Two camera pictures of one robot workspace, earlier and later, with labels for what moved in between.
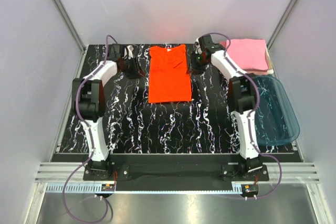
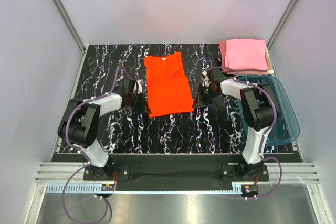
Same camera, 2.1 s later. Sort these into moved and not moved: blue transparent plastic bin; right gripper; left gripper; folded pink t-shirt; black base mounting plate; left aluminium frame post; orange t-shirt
Moved: orange t-shirt; left gripper; right gripper
Not moved: black base mounting plate; left aluminium frame post; folded pink t-shirt; blue transparent plastic bin
